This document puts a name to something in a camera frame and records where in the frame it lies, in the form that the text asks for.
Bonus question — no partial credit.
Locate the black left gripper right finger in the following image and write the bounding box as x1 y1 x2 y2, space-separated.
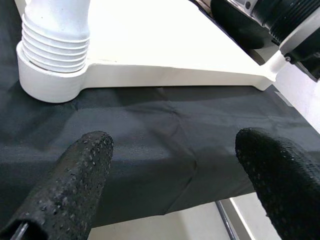
235 127 320 240

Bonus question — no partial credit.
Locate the black table cloth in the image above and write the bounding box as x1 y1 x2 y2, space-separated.
0 0 320 230

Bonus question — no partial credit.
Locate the white plastic table top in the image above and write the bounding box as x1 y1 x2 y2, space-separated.
13 0 276 104

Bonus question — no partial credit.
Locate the white plastic table leg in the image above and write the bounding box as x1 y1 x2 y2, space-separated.
21 0 91 74

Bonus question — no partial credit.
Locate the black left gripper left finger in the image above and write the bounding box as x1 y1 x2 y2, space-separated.
0 130 115 240

